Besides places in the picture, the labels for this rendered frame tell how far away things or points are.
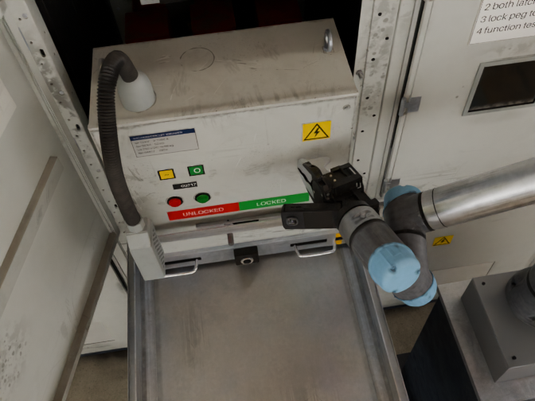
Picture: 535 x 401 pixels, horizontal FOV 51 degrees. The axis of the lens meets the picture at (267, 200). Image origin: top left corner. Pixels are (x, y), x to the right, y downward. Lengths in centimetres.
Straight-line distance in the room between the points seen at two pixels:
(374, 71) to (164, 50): 43
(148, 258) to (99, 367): 120
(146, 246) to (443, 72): 71
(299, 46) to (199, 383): 77
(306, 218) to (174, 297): 53
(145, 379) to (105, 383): 96
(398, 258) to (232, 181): 43
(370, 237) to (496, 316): 58
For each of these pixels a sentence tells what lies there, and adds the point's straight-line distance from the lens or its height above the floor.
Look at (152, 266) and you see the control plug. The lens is 123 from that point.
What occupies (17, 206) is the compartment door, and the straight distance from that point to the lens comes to 116.
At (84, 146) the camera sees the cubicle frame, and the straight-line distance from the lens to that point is 129.
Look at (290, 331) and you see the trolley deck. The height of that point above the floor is 85.
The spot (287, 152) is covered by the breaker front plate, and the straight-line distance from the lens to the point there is 113.
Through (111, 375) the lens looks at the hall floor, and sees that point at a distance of 233.
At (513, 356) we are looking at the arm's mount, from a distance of 142.
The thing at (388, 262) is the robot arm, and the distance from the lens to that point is 90.
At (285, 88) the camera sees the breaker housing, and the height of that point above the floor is 139.
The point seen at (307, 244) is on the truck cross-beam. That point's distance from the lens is 143.
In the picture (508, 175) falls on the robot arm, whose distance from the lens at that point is 101.
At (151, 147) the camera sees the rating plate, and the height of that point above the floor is 132.
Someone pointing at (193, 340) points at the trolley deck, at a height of 85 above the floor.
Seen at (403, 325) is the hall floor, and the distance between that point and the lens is 233.
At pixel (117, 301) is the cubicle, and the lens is 190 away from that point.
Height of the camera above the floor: 212
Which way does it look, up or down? 56 degrees down
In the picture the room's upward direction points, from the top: 4 degrees counter-clockwise
